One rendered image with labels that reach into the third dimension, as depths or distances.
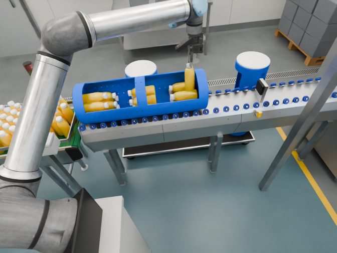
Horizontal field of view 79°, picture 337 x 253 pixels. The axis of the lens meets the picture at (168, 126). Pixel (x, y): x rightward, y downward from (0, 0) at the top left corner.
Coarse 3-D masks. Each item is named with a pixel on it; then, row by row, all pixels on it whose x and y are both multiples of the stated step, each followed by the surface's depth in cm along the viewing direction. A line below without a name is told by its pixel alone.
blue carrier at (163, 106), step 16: (112, 80) 140; (128, 80) 147; (144, 80) 135; (160, 80) 152; (176, 80) 154; (80, 96) 130; (128, 96) 157; (144, 96) 131; (160, 96) 159; (208, 96) 134; (80, 112) 131; (96, 112) 132; (112, 112) 134; (128, 112) 135; (144, 112) 137; (160, 112) 140
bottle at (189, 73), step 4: (188, 68) 130; (192, 68) 131; (188, 72) 131; (192, 72) 131; (188, 76) 132; (192, 76) 132; (188, 80) 134; (192, 80) 134; (188, 84) 136; (192, 84) 136; (188, 88) 138; (192, 88) 138
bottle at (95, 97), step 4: (96, 92) 138; (100, 92) 139; (84, 96) 137; (88, 96) 137; (92, 96) 137; (96, 96) 137; (100, 96) 138; (84, 100) 138; (88, 100) 138; (92, 100) 138; (96, 100) 138; (100, 100) 140
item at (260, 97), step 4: (260, 80) 150; (256, 84) 154; (260, 84) 148; (264, 84) 146; (256, 88) 155; (260, 88) 149; (264, 88) 146; (256, 92) 159; (260, 92) 150; (264, 92) 149; (256, 96) 160; (260, 96) 154; (264, 96) 152; (260, 100) 154
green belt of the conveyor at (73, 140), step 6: (72, 108) 170; (78, 120) 160; (78, 126) 156; (78, 132) 153; (60, 138) 149; (66, 138) 149; (72, 138) 148; (60, 144) 145; (66, 144) 145; (72, 144) 145; (78, 144) 147; (6, 150) 145
